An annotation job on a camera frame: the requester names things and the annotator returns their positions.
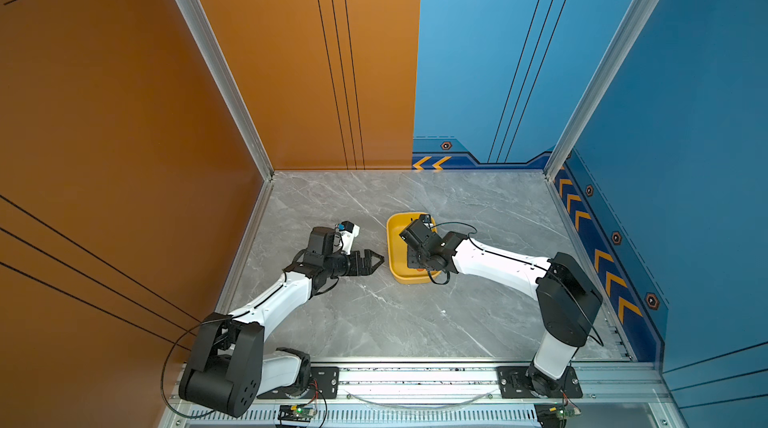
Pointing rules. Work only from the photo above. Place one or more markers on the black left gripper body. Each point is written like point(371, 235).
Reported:
point(337, 266)

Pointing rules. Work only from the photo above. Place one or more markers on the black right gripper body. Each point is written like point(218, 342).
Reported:
point(423, 259)

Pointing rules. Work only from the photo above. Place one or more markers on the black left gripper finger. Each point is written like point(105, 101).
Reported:
point(365, 259)
point(357, 270)

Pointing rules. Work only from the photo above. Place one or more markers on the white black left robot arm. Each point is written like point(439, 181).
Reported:
point(228, 367)

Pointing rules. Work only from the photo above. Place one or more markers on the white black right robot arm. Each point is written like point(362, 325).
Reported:
point(568, 300)

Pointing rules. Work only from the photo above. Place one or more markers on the yellow plastic bin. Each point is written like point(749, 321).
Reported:
point(402, 259)

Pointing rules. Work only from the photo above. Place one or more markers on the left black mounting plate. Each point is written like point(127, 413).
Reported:
point(325, 378)

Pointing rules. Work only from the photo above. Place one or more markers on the black mounting plate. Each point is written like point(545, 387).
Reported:
point(518, 382)
point(325, 378)

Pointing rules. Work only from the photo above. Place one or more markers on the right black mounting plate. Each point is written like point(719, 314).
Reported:
point(518, 382)

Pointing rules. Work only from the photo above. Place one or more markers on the left green circuit board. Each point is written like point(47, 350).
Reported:
point(295, 415)

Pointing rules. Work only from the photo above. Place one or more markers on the green circuit board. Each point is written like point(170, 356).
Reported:
point(295, 415)
point(556, 416)

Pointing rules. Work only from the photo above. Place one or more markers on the right green circuit board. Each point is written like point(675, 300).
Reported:
point(556, 416)

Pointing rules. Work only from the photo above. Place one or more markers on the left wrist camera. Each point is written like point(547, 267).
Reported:
point(348, 228)

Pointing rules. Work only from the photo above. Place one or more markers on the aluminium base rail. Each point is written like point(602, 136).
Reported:
point(455, 393)

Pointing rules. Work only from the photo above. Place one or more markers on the aluminium corner post left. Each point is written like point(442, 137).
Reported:
point(206, 41)

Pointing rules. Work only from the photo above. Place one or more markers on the aluminium corner post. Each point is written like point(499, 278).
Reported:
point(206, 41)
point(625, 37)

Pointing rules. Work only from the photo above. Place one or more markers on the aluminium corner post right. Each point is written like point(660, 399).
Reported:
point(625, 37)

